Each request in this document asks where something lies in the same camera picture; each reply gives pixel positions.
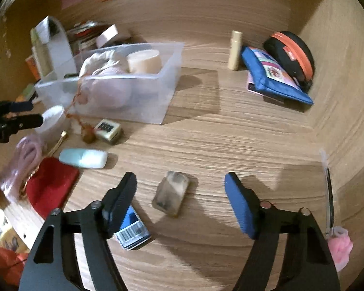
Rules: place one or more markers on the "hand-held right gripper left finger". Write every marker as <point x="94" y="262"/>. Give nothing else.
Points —
<point x="125" y="192"/>

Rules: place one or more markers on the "mahjong tile block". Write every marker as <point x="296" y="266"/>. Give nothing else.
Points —
<point x="108" y="130"/>

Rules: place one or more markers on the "white round jar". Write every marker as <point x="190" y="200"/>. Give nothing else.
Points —
<point x="52" y="119"/>

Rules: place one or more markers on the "beige tape roll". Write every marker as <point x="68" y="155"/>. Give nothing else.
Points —
<point x="144" y="61"/>

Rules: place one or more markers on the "white arched stand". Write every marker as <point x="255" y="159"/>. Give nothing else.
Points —
<point x="53" y="47"/>

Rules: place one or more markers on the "yellow printed box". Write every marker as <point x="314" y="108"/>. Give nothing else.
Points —
<point x="10" y="240"/>

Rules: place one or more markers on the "translucent grey stone block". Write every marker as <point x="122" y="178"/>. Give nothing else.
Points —
<point x="171" y="193"/>

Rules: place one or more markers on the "gold hairpin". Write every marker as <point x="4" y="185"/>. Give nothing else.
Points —
<point x="58" y="142"/>

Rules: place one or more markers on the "beige lip balm tube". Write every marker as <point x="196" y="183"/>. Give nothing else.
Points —
<point x="235" y="51"/>

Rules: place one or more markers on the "red pouch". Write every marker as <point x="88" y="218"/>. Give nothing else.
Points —
<point x="50" y="186"/>

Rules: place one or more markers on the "white small box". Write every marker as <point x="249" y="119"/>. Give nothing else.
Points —
<point x="107" y="35"/>

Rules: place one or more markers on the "white cloth bag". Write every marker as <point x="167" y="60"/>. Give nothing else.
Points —
<point x="107" y="81"/>

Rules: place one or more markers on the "orange small box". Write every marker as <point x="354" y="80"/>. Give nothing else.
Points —
<point x="32" y="66"/>

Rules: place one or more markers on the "blue zip pouch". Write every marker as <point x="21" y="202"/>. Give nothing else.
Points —
<point x="274" y="77"/>

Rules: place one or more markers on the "orange red cloth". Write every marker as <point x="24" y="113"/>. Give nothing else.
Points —
<point x="4" y="262"/>

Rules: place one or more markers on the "pink hair claw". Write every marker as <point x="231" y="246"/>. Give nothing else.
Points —
<point x="25" y="159"/>

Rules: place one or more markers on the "black round case orange zip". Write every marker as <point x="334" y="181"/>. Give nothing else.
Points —
<point x="300" y="53"/>

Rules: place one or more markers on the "wooden desktop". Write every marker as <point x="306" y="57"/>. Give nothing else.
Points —
<point x="230" y="133"/>

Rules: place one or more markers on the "pile of printed booklets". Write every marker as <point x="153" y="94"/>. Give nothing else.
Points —
<point x="85" y="35"/>

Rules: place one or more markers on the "light blue tube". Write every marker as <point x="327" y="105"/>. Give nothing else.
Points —
<point x="83" y="158"/>

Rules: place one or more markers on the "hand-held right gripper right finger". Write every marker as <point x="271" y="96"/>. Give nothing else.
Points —
<point x="239" y="203"/>

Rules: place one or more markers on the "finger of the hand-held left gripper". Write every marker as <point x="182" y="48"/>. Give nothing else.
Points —
<point x="19" y="106"/>
<point x="27" y="121"/>

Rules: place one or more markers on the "pink fluffy pen topper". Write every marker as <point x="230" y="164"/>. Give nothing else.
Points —
<point x="341" y="248"/>

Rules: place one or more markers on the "clear plastic storage box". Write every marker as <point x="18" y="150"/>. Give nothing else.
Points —
<point x="145" y="97"/>

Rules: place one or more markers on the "blue box with barcode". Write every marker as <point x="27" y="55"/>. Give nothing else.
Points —
<point x="133" y="231"/>

